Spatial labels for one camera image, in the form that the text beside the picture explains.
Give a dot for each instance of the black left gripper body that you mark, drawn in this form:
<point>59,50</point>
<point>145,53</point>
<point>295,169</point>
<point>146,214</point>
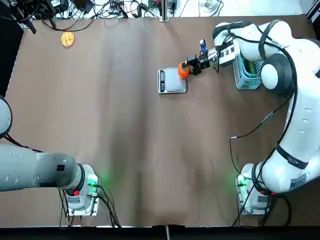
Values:
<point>37,8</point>

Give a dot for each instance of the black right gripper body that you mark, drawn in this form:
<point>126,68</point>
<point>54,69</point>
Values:
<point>204,61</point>

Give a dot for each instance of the orange-red plastic tomato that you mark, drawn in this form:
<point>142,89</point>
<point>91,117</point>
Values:
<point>183,71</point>

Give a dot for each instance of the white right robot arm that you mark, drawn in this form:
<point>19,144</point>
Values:
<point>295,140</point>

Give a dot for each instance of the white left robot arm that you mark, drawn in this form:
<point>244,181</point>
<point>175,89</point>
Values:
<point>22,172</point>

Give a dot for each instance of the silver digital kitchen scale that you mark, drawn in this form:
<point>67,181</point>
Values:
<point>172,86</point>

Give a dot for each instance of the light blue plastic basket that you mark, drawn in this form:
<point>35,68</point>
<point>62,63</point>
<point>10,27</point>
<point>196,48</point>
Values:
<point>246,81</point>

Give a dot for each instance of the round golden bread bun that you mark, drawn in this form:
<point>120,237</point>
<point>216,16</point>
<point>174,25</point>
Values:
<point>68,39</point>

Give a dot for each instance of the grey usb hub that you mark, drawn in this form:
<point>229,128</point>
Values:
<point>114,11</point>

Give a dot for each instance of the aluminium frame post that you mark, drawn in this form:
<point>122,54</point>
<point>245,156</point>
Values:
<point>166,10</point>

